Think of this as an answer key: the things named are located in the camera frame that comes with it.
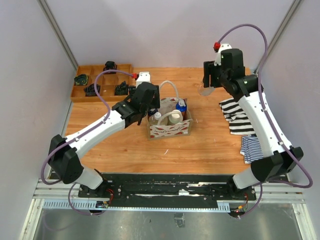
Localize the blue spray bottle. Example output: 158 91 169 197
175 98 188 117

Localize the large cream lid bottle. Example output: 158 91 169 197
167 109 184 126

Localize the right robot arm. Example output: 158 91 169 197
203 43 304 190

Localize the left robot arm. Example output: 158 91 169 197
47 82 160 190

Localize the dark rolled sock green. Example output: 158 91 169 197
74 74 89 86

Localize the dark rolled sock centre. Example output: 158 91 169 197
83 83 97 97

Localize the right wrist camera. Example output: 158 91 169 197
214 43 232 66

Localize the wooden compartment tray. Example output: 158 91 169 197
70 64 135 103

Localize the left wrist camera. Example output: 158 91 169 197
135 71 151 87

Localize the pink cap bottle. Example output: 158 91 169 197
198 84 215 96

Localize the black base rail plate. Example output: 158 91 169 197
78 173 257 209

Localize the blue white striped cloth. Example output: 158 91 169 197
240 135 264 164

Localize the dark rolled sock orange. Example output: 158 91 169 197
103 60 118 71

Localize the white cap clear bottle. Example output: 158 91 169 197
152 112 168 126

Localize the black white striped cloth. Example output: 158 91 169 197
219 98 256 136

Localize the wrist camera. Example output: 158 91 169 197
135 71 151 87
214 43 232 66

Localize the watermelon print canvas bag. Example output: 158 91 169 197
147 80 193 140

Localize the dark rolled sock right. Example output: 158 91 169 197
114 81 129 96

